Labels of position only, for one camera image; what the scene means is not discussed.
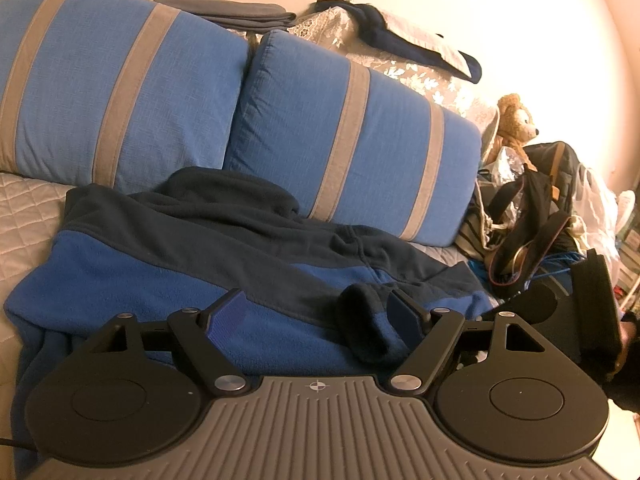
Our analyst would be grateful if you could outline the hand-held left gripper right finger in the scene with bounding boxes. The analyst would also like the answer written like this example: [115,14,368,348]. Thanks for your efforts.
[384,290,552,396]

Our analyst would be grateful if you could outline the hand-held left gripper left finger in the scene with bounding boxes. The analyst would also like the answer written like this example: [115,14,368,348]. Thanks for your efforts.
[81,287,253,401]

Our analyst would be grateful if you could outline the blue fleece jacket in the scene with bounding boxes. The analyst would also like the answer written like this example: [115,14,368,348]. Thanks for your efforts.
[2,167,496,480]

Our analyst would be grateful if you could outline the folded grey clothes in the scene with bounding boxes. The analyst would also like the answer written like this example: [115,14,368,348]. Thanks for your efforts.
[152,0,298,33]

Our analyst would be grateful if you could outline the person's right hand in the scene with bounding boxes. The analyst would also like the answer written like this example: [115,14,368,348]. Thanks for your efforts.
[621,322,640,361]

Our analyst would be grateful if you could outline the black bag red trim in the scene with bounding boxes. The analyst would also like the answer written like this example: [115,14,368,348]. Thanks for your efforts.
[487,167,573,301]

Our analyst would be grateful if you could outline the white plastic bag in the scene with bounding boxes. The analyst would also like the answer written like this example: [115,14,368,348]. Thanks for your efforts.
[570,165,623,271]

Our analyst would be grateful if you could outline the striped fabric bag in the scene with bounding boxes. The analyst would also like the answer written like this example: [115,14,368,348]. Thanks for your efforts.
[455,180,503,263]

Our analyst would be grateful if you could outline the clear crinkled plastic bag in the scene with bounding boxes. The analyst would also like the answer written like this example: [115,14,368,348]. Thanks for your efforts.
[487,146,528,191]

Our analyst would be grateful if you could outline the brown teddy bear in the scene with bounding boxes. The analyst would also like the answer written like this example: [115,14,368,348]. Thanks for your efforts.
[482,93,541,161]

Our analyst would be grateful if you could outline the blue grey-striped cushion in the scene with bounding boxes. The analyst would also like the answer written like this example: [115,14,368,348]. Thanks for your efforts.
[222,29,483,248]
[0,0,251,196]

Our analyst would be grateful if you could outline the grey quilted bedspread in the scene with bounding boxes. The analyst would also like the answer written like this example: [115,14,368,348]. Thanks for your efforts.
[0,170,473,466]

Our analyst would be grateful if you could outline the beige floral lace cover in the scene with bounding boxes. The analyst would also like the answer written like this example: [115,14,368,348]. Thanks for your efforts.
[245,7,501,136]

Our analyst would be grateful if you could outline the dark navy garment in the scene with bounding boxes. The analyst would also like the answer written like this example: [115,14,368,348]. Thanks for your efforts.
[312,0,483,83]

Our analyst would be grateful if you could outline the blue cable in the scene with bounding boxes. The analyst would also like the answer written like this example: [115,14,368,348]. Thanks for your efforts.
[525,252,586,286]

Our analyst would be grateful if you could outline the black backpack tan straps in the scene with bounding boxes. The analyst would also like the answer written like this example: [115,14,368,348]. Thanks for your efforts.
[522,141,583,216]

